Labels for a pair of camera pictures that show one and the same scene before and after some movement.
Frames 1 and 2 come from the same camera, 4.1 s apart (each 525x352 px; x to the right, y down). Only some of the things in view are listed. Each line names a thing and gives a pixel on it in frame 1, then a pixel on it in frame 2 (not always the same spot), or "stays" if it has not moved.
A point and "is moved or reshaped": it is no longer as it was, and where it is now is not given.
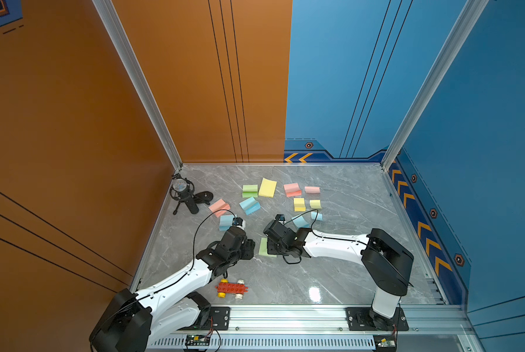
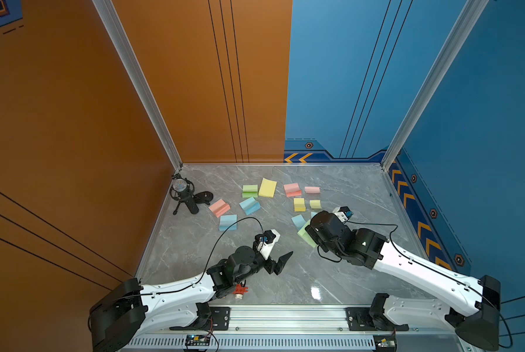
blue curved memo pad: (300, 222) stays
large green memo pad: (263, 248) is moved or reshaped
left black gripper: (248, 248) -> (278, 265)
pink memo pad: (292, 190) stays
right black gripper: (270, 250) -> (310, 229)
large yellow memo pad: (267, 188) stays
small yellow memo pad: (299, 204) stays
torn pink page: (311, 189) stays
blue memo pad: (250, 205) stays
